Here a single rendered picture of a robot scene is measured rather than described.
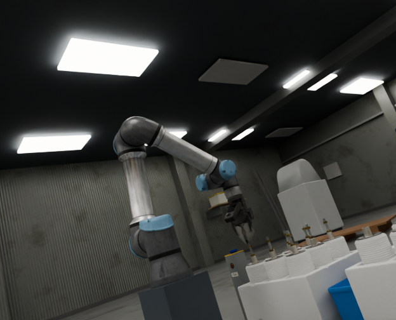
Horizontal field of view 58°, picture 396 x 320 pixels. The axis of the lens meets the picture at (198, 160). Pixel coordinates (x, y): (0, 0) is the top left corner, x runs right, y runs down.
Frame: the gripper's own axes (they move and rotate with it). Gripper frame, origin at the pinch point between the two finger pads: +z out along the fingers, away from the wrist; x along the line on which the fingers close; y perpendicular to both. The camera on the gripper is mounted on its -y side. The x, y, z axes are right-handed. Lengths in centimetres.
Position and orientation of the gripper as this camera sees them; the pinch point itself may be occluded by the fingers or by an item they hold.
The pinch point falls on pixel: (247, 241)
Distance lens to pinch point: 158.6
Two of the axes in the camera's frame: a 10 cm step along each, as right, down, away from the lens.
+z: 3.0, 9.2, -2.4
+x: -7.8, 3.9, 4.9
